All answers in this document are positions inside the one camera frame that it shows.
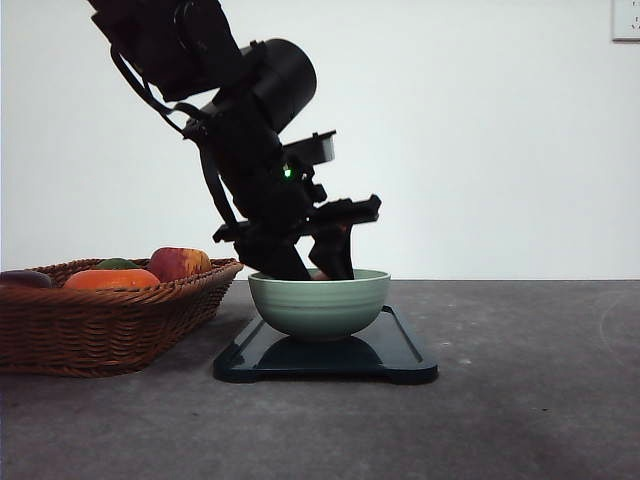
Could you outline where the green ceramic bowl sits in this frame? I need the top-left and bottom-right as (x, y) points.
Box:
(248, 270), (391, 341)

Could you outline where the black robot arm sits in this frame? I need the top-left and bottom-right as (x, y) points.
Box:
(88, 0), (382, 280)

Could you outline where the orange mandarin fruit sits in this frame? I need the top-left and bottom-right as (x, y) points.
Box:
(64, 269), (161, 290)

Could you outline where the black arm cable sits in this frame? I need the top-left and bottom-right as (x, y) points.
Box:
(109, 46), (238, 228)

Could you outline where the red yellow apple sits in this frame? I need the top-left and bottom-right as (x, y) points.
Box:
(149, 247), (211, 282)

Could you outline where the dark green fruit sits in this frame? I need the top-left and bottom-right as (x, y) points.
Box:
(96, 258), (141, 269)

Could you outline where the dark rectangular tray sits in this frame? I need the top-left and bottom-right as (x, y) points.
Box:
(213, 305), (439, 385)

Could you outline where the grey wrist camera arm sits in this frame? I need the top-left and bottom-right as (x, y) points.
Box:
(282, 129), (337, 164)

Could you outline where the dark purple fruit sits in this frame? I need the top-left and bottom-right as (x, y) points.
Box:
(0, 270), (51, 288)

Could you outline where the brown egg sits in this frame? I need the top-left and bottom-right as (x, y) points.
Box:
(312, 270), (330, 280)

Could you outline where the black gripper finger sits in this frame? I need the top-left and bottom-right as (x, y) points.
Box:
(235, 235), (311, 279)
(308, 222), (354, 280)

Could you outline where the white wall socket right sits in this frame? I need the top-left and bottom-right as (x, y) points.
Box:
(611, 0), (640, 44)

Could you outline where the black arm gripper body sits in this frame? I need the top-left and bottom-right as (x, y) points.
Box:
(184, 100), (382, 244)

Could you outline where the brown wicker basket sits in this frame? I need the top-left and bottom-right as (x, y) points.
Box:
(0, 247), (244, 377)

